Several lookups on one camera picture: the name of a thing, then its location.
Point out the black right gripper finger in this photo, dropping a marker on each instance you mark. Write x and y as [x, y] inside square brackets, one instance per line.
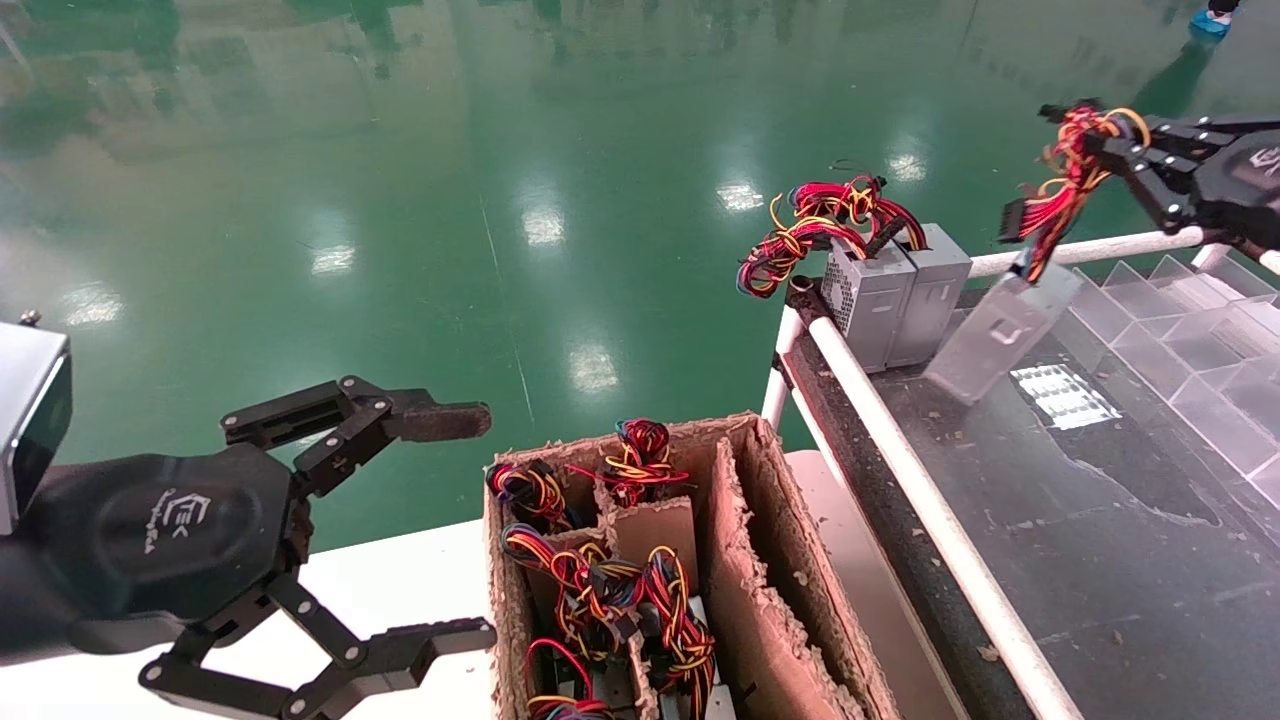
[1200, 133]
[1165, 185]

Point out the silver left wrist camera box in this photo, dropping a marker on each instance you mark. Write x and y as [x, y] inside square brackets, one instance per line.
[30, 420]

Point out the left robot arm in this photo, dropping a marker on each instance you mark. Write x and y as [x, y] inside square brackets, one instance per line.
[20, 600]

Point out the clear acrylic divider tray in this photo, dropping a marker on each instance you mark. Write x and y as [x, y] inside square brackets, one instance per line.
[1200, 400]

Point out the worn cardboard box with dividers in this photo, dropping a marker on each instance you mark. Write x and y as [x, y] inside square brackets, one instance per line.
[770, 620]

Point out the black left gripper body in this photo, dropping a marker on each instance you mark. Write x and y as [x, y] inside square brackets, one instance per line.
[170, 540]

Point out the person in black clothes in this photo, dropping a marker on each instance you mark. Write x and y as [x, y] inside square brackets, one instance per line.
[1210, 22]

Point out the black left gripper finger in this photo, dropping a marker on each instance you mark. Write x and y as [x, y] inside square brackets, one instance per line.
[440, 420]
[400, 650]

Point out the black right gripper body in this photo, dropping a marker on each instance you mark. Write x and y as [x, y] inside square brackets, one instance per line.
[1250, 190]

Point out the white pipe table frame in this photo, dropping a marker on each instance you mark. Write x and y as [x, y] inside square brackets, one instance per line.
[892, 440]

